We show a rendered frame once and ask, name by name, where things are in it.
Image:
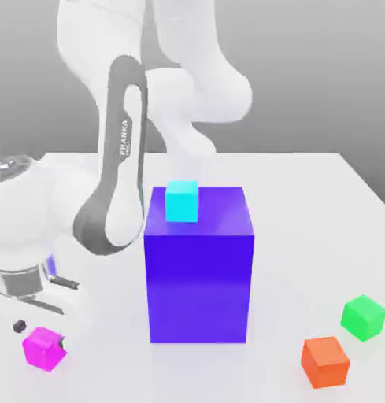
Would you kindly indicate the small green cube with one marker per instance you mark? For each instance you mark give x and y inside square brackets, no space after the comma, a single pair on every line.
[362,318]

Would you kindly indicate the small orange cube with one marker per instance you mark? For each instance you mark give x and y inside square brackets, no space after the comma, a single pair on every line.
[326,365]

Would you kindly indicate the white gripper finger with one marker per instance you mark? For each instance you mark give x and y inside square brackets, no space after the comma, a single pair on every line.
[62,343]
[19,326]

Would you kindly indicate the small cyan cube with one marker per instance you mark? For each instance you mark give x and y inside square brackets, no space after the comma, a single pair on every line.
[181,203]

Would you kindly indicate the large blue box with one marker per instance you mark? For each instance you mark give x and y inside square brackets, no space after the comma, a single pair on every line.
[198,283]

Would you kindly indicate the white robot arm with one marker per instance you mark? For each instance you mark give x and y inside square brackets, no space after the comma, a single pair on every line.
[122,94]

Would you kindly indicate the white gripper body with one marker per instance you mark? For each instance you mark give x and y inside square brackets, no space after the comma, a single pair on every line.
[73,308]

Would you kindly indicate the small magenta cube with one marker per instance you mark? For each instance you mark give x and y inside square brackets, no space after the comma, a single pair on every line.
[41,352]

